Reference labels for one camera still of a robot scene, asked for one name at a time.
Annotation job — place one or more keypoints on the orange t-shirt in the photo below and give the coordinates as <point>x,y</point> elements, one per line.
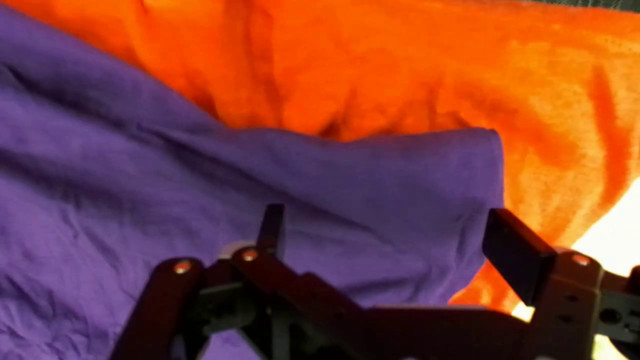
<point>401,66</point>

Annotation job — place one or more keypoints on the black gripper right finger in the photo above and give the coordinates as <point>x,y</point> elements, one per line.
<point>573,307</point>

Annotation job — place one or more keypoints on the purple printed t-shirt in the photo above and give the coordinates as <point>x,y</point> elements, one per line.
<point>132,201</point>

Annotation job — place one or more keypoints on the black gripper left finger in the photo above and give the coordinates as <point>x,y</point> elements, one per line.
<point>267,307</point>

